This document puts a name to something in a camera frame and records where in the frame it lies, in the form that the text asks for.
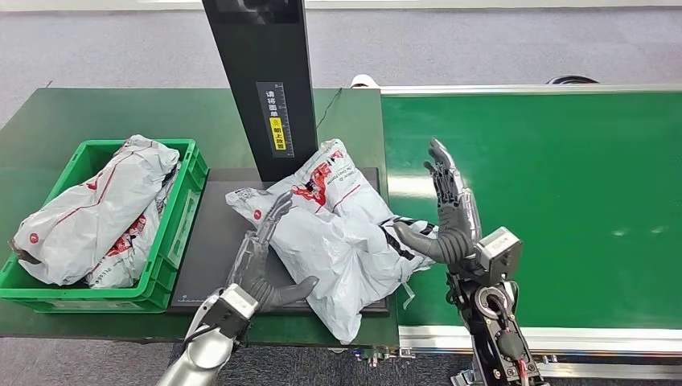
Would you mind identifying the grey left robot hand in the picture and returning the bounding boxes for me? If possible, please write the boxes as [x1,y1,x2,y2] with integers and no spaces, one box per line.
[226,191,320,314]

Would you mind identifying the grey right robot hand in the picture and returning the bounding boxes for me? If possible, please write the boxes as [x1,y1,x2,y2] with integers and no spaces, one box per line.
[392,138,484,266]

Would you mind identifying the grey mailer bag package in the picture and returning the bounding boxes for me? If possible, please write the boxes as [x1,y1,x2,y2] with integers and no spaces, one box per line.
[224,138,442,346]

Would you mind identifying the green conveyor belt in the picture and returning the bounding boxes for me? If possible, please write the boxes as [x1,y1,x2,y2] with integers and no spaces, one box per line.
[381,90,682,331]

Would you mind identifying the green plastic crate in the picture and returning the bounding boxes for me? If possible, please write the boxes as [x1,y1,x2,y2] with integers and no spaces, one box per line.
[0,138,210,314]

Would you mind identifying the grey mailer bag red print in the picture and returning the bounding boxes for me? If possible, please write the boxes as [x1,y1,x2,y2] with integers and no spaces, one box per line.
[84,167,180,290]

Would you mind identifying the metal connector fittings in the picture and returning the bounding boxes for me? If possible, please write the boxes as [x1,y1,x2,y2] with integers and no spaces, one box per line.
[348,346,417,370]

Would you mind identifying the ruler label with yellow sticker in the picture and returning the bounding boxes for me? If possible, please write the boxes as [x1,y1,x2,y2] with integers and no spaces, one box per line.
[255,80,296,159]

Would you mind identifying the large grey mailer bag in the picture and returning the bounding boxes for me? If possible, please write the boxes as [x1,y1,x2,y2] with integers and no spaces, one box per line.
[11,133,181,287]

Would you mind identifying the black scanner column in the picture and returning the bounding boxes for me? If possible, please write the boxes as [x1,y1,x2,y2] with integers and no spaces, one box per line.
[201,0,322,183]

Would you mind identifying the black scanner base plate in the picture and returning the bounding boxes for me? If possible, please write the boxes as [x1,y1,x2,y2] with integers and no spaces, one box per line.
[169,166,391,316]

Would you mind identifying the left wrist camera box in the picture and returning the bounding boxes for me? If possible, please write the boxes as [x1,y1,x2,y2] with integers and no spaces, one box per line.
[201,283,260,340]

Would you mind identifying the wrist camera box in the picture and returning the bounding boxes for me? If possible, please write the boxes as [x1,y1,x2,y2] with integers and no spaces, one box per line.
[475,227,524,285]
[201,283,260,340]

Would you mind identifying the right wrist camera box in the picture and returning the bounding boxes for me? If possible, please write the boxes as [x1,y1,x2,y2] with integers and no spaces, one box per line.
[475,227,524,285]

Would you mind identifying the thin black cable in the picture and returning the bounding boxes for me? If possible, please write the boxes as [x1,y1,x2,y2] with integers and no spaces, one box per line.
[314,87,343,131]

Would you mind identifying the aluminium conveyor frame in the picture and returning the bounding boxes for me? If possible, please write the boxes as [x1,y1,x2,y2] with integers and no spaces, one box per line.
[379,82,682,380]

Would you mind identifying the black cable coil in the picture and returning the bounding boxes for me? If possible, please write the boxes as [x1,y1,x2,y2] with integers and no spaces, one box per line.
[545,74,601,85]

